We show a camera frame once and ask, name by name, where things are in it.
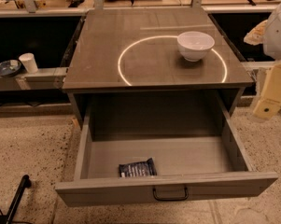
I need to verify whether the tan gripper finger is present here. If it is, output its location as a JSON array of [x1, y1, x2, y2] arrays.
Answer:
[[244, 20, 267, 46], [253, 62, 281, 120]]

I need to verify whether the dark blue rxbar wrapper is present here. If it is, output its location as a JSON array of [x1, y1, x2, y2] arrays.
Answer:
[[119, 158, 157, 177]]

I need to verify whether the grey top drawer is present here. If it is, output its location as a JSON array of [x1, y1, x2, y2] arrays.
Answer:
[[54, 91, 279, 208]]

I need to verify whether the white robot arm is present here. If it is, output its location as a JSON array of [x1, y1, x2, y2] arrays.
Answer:
[[244, 3, 281, 120]]

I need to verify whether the grey cabinet with counter top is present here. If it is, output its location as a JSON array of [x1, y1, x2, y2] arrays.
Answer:
[[63, 7, 252, 121]]

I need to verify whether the white ceramic bowl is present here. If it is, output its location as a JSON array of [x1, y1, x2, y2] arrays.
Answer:
[[177, 31, 215, 62]]

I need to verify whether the grey side shelf ledge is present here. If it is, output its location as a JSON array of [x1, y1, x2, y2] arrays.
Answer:
[[0, 67, 67, 91]]

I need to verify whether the white paper cup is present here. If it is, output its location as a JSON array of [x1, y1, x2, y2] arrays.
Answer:
[[19, 53, 38, 73]]

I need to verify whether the dark blue plate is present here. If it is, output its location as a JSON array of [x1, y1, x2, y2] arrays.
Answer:
[[0, 60, 21, 77]]

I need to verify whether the black pole on floor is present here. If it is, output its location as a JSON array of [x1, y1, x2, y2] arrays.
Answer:
[[0, 175, 32, 224]]

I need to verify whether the black drawer handle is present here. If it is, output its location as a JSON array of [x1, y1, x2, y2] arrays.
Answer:
[[152, 188, 189, 202]]

